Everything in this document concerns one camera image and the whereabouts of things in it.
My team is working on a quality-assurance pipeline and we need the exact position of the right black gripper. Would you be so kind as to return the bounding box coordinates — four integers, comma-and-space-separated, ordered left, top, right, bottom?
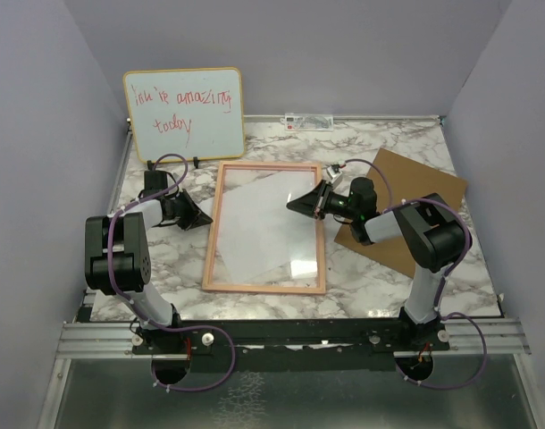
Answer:
287, 181, 358, 221

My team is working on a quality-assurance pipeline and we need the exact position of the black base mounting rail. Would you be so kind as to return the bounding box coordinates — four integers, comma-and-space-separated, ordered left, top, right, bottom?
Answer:
132, 317, 449, 373

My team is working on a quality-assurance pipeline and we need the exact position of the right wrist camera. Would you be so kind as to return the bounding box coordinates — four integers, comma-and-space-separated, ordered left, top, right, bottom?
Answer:
325, 163, 347, 188

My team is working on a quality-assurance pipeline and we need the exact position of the brown cardboard backing board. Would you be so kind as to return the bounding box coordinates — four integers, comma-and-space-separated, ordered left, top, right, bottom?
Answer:
335, 148, 467, 277

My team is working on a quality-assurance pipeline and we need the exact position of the white label strip at wall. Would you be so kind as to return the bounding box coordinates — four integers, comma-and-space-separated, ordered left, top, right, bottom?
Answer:
281, 114, 334, 131

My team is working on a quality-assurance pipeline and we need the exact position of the small whiteboard with red writing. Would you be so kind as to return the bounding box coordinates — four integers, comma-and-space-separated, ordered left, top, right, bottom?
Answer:
122, 67, 246, 163

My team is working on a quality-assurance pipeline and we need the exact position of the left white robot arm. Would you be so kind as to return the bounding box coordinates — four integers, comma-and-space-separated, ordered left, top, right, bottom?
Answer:
85, 169, 213, 353

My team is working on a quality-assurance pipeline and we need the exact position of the aluminium front rail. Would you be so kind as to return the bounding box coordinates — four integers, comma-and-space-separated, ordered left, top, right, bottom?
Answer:
56, 317, 531, 359

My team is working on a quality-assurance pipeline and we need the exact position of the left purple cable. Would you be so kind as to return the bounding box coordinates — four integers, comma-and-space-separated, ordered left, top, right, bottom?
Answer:
105, 154, 239, 394

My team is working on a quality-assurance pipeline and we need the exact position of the clear acrylic glass sheet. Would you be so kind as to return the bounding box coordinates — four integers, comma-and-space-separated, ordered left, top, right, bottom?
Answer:
212, 168, 321, 285

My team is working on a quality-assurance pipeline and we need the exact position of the pink wooden photo frame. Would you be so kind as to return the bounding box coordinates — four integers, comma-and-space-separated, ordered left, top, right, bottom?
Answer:
202, 161, 326, 295

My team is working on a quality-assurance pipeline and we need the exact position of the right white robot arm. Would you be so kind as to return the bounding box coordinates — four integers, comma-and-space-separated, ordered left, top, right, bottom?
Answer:
286, 177, 472, 349

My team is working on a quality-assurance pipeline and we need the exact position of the white photo paper sheet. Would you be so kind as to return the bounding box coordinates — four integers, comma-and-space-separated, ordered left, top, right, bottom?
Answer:
216, 172, 318, 285

